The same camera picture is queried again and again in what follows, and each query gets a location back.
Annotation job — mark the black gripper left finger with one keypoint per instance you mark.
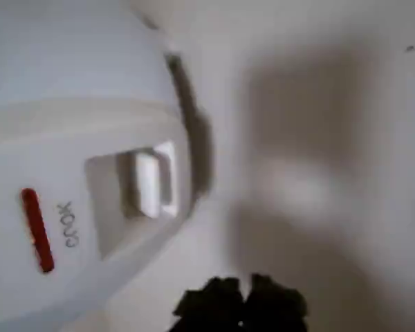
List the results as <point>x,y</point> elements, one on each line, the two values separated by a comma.
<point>214,307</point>

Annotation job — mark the white rice cooker body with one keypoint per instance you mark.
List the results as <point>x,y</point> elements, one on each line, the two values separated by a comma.
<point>72,86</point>

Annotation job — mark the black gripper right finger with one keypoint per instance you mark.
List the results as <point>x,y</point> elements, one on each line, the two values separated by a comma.
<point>276,311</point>

